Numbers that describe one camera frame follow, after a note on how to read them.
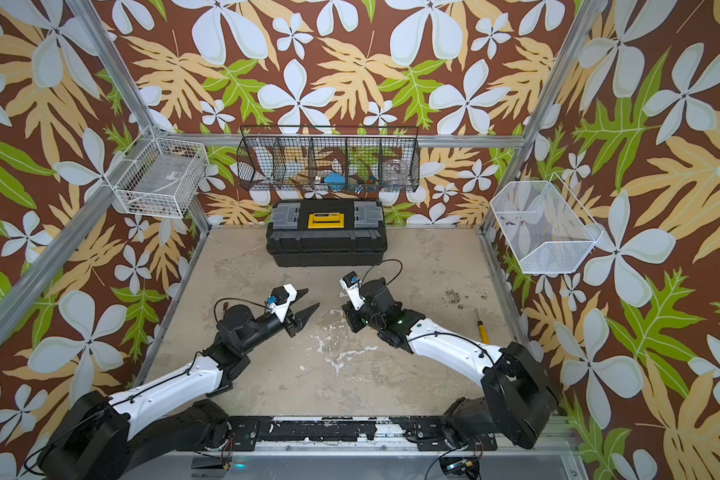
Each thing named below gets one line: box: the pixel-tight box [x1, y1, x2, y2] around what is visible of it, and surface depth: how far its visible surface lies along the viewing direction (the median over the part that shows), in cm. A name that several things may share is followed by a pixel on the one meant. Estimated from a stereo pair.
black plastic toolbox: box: [266, 199, 388, 267], surface depth 100 cm
